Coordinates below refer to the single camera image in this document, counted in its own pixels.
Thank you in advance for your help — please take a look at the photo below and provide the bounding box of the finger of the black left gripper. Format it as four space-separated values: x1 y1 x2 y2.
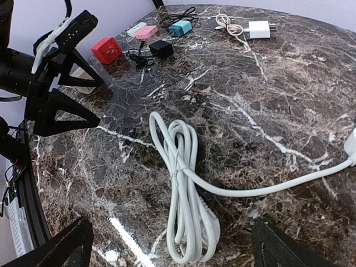
58 50 105 87
33 89 100 137

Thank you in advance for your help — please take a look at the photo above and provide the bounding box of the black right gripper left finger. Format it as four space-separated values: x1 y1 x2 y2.
5 217 93 266

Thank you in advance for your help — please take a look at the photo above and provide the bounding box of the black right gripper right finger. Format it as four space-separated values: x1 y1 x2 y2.
251 219 335 266

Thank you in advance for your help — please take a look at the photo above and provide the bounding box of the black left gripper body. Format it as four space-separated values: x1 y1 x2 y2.
24 53 75 136

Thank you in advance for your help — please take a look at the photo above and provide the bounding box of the beige cube socket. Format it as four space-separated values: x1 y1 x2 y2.
69 66 97 95

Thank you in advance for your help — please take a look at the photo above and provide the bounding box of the red cube socket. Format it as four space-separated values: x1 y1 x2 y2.
91 37 122 65

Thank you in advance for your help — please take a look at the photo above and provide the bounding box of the white adapter plug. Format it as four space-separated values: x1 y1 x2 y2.
126 22 147 37

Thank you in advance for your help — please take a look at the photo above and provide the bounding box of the pink plug adapter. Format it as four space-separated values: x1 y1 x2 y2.
135 25 159 40

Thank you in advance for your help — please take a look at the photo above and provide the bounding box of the white cable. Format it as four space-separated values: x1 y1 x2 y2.
149 111 356 265

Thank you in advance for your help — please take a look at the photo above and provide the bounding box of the black plug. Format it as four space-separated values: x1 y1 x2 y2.
149 40 174 59

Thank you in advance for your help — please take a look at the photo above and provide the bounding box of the teal usb charger plug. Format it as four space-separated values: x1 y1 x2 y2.
169 20 192 37

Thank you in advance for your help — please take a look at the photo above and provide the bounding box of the black charger cable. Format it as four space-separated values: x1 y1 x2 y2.
159 6 199 26

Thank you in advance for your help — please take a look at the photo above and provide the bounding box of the white power strip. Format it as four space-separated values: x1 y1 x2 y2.
343 128 356 166

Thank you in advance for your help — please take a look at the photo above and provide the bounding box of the white usb charger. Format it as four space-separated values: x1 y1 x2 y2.
244 21 276 39

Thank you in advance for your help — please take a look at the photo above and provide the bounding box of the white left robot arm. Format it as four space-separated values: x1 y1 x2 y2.
1 1 105 137

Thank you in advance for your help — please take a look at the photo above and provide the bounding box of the white slotted cable duct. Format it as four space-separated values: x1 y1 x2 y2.
8 197 34 258

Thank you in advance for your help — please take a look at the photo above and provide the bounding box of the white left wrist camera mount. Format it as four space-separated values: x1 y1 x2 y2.
31 17 70 74

